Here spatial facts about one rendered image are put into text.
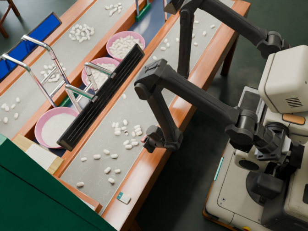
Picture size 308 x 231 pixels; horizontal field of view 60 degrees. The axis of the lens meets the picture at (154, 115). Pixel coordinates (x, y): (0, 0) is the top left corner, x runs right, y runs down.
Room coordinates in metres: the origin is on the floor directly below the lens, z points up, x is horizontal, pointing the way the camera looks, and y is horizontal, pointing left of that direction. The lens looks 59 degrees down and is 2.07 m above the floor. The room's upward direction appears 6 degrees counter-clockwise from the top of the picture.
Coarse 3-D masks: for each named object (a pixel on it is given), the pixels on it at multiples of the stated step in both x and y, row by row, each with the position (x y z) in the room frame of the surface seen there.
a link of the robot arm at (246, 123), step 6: (240, 120) 0.43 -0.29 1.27; (246, 120) 0.43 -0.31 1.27; (252, 120) 0.43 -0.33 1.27; (240, 126) 0.40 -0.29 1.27; (246, 126) 0.40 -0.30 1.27; (252, 126) 0.40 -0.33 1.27; (258, 126) 0.40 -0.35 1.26; (264, 126) 0.41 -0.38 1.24; (252, 132) 0.38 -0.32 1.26; (258, 132) 0.38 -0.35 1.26; (264, 132) 0.39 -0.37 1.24; (258, 138) 0.37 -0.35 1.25
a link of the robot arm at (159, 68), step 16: (160, 64) 0.58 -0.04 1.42; (144, 80) 0.55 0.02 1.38; (160, 80) 0.54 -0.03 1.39; (176, 80) 0.54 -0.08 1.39; (192, 96) 0.49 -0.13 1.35; (208, 96) 0.50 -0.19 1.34; (208, 112) 0.46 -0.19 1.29; (224, 112) 0.45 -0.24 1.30; (240, 112) 0.46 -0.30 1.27; (240, 128) 0.40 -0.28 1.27; (240, 144) 0.37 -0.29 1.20
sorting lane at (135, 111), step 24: (216, 24) 1.51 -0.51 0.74; (168, 48) 1.32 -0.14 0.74; (192, 48) 1.30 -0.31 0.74; (168, 96) 0.92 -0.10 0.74; (120, 120) 0.79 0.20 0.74; (144, 120) 0.77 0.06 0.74; (96, 144) 0.65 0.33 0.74; (120, 144) 0.63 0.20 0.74; (72, 168) 0.52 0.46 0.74; (96, 168) 0.51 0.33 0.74; (120, 168) 0.50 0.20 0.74; (96, 192) 0.38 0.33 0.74
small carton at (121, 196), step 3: (120, 192) 0.36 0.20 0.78; (120, 195) 0.34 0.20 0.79; (123, 195) 0.34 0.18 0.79; (126, 195) 0.34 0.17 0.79; (117, 198) 0.33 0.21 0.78; (120, 198) 0.33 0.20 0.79; (123, 198) 0.33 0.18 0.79; (126, 198) 0.33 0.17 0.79; (129, 198) 0.32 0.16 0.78; (123, 201) 0.31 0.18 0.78; (126, 201) 0.31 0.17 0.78
